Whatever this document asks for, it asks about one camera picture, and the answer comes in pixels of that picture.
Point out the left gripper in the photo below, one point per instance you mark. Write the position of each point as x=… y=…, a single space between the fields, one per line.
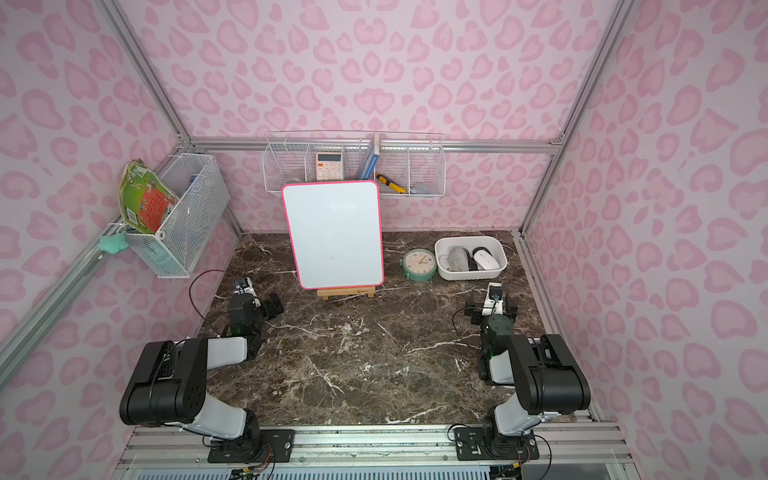
x=260 y=306

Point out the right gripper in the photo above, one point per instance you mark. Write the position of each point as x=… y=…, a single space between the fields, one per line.
x=491 y=314

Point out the white computer mouse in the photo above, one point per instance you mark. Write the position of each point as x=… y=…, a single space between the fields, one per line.
x=484 y=259

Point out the grey computer mouse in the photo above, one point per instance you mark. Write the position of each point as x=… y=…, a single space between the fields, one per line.
x=458 y=259

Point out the white storage box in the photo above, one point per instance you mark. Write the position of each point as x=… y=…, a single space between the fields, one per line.
x=443 y=245

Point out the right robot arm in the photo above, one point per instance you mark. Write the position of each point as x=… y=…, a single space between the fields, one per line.
x=547 y=380

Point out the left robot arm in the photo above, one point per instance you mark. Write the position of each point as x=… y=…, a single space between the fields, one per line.
x=168 y=387

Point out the white mesh side basket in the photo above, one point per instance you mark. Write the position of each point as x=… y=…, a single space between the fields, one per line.
x=175 y=249

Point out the green round clock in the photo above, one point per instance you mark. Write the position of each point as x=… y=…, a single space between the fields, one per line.
x=419 y=265

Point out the pink framed whiteboard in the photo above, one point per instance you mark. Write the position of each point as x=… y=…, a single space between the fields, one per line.
x=335 y=230

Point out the wooden whiteboard stand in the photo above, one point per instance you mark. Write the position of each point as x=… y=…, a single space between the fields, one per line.
x=326 y=294

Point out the green snack bag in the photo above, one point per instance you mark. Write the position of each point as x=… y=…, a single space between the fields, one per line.
x=145 y=201

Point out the pink calculator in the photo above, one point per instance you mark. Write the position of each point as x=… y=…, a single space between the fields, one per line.
x=329 y=166

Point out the yellow utility knife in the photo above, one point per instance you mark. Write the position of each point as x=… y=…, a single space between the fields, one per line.
x=391 y=184

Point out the blue book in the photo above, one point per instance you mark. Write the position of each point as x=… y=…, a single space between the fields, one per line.
x=367 y=166

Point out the green wall hook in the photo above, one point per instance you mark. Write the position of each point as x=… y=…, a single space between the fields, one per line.
x=113 y=244

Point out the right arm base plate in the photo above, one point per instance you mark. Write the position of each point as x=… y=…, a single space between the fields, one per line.
x=474 y=444

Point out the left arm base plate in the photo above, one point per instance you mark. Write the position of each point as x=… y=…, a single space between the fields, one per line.
x=274 y=445

